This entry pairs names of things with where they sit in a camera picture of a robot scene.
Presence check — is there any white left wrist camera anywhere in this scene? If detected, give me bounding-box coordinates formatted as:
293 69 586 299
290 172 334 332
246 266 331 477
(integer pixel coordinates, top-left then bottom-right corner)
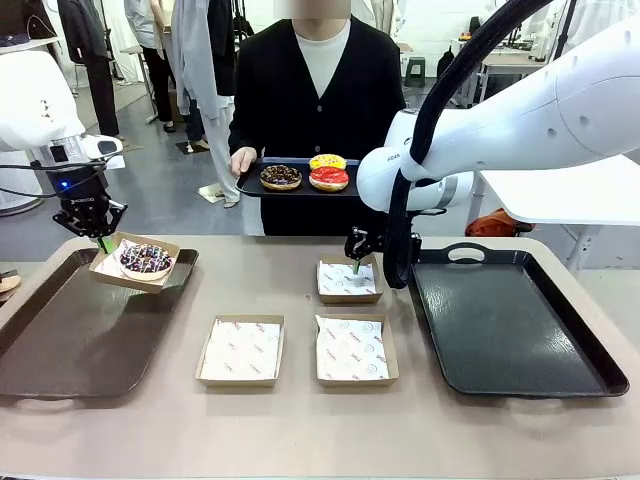
79 134 125 160

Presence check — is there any person's right hand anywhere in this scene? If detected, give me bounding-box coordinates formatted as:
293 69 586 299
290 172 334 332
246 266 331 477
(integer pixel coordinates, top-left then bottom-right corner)
229 146 259 179

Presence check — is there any paper sheet on floor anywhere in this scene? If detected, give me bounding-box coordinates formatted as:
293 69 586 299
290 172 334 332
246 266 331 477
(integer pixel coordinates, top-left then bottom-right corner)
196 181 227 203

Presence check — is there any grey green stool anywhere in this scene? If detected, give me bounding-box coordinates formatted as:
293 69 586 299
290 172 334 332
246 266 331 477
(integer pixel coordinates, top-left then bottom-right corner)
403 55 427 87

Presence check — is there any white hanging garment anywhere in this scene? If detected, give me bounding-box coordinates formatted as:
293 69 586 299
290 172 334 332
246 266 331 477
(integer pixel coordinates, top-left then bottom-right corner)
524 0 640 51

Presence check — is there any brown cardboard food box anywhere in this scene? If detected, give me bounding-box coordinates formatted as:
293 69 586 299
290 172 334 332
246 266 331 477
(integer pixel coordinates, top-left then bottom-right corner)
88 231 181 295
313 312 400 389
195 313 286 389
316 253 385 305

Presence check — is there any person in black trousers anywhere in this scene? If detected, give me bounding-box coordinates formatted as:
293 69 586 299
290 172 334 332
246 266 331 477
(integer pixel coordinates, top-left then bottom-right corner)
123 0 177 134

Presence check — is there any red glazed donut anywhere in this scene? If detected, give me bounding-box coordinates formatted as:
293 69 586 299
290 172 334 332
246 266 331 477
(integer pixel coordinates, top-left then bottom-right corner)
308 166 351 193

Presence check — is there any person in black cardigan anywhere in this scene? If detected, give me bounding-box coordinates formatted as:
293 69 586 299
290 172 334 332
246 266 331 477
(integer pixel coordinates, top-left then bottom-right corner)
227 0 407 237

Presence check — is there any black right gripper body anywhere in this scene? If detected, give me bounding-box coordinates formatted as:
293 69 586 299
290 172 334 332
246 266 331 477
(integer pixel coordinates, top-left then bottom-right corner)
367 230 390 257

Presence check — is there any person's right forearm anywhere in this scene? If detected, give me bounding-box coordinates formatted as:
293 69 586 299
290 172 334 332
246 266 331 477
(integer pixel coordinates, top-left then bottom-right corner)
228 102 262 154

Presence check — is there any black rectangular handled tray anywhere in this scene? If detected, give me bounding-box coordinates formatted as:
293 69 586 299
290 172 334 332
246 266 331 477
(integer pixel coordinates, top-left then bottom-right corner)
409 242 630 400

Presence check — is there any light wooden work table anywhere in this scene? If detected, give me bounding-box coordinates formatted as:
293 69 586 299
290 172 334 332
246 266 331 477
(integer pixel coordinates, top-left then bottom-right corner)
480 48 551 104

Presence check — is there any white table top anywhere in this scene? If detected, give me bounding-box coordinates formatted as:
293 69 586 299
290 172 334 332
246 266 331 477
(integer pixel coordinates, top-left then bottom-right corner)
478 153 640 227

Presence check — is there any dark brown handled tray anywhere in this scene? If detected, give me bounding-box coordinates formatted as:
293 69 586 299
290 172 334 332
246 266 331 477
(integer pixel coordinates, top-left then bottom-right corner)
0 248 200 401

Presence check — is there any thin black cable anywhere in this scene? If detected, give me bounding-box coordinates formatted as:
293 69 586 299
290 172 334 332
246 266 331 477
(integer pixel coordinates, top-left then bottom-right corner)
0 158 109 200

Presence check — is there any orange bag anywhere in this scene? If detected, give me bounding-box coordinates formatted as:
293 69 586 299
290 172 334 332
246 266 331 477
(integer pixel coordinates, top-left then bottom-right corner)
464 208 536 238

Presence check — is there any white round pedestal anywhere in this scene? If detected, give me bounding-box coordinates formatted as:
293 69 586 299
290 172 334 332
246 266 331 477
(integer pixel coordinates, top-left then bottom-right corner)
0 147 51 217

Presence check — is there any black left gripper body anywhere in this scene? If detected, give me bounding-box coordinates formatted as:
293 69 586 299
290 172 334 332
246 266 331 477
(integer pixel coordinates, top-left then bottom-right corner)
46 164 112 217

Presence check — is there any black serving tray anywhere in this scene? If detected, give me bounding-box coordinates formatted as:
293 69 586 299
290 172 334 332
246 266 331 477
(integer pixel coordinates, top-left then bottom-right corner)
234 157 362 200

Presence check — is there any chocolate donut with coloured sprinkles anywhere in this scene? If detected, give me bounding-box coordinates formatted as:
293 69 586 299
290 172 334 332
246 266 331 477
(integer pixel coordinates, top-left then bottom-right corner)
118 242 176 281

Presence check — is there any person in grey cardigan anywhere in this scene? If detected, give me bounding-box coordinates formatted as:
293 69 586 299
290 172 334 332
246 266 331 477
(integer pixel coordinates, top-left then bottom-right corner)
172 0 242 209

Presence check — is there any thick black cable conduit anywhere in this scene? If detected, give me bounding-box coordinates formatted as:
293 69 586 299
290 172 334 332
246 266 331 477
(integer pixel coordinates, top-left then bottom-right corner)
383 0 551 291

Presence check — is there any chocolate donut with nut bits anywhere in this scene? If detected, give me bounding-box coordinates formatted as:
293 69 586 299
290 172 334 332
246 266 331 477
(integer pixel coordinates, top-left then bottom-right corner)
259 164 303 192

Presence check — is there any yellow glazed donut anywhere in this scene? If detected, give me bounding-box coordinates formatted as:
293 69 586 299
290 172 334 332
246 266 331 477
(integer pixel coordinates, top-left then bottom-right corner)
308 153 349 172

